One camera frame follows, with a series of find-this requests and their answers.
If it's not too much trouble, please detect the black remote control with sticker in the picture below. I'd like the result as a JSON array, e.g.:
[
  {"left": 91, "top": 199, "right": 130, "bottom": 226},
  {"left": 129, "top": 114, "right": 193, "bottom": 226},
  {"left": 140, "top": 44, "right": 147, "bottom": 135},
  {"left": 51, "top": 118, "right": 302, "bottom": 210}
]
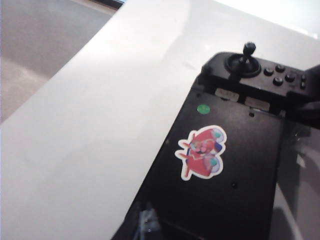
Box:
[{"left": 117, "top": 42, "right": 320, "bottom": 240}]

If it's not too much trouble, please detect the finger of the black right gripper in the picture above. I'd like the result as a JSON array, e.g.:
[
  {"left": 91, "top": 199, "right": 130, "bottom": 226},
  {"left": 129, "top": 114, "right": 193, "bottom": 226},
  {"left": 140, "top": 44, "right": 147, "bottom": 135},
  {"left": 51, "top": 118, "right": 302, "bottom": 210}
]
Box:
[
  {"left": 287, "top": 91, "right": 320, "bottom": 126},
  {"left": 303, "top": 64, "right": 320, "bottom": 97}
]

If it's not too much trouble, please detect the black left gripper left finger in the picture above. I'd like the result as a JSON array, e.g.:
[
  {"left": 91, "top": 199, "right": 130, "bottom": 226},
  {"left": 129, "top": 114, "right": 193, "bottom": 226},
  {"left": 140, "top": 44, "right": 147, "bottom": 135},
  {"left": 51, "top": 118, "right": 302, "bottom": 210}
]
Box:
[{"left": 124, "top": 201, "right": 143, "bottom": 240}]

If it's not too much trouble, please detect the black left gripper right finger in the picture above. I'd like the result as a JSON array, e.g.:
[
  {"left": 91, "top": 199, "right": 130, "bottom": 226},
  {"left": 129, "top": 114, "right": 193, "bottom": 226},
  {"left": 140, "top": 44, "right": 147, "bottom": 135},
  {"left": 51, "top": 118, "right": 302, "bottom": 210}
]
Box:
[{"left": 142, "top": 202, "right": 163, "bottom": 240}]

